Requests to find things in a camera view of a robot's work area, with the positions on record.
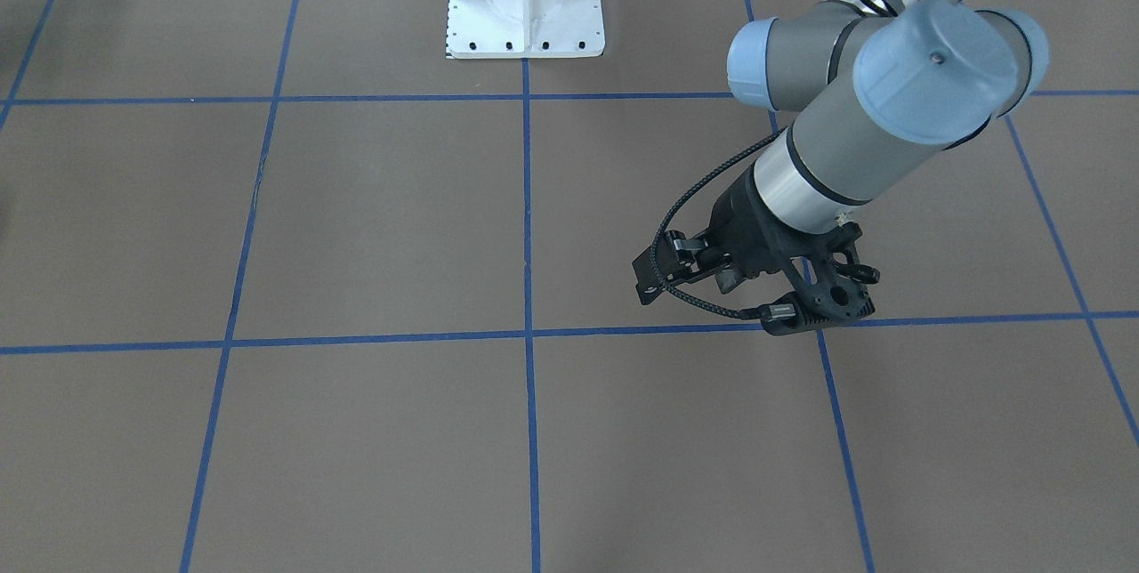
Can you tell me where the black braided camera cable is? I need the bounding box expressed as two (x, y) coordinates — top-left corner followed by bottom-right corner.
(652, 130), (797, 321)

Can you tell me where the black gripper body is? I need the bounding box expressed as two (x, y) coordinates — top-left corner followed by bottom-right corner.
(694, 167), (808, 289)

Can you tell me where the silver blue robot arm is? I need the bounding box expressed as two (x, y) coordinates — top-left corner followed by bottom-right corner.
(632, 0), (1049, 330)

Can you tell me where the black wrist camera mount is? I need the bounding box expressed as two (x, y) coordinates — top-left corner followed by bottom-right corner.
(760, 222), (880, 336)

